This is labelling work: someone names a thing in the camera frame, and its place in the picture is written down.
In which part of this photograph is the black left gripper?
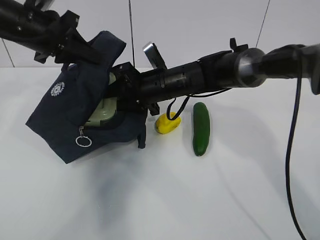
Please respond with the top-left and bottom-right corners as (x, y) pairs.
(34, 10), (102, 64)

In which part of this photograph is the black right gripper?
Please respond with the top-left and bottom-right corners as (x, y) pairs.
(109, 62), (160, 116)

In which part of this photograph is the yellow lemon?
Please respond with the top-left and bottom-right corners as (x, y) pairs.
(155, 113), (182, 135)

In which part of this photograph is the dark blue lunch bag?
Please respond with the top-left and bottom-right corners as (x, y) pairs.
(25, 31), (148, 164)

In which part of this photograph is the green cucumber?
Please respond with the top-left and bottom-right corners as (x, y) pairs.
(192, 102), (211, 157)

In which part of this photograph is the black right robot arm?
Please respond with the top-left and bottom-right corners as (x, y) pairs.
(104, 44), (320, 115)

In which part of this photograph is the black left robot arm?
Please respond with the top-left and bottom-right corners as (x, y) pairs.
(0, 0), (102, 64)

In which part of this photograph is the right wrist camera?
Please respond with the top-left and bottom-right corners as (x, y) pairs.
(142, 42), (167, 70)

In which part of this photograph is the black cable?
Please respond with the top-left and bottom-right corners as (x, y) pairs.
(166, 47), (308, 240)

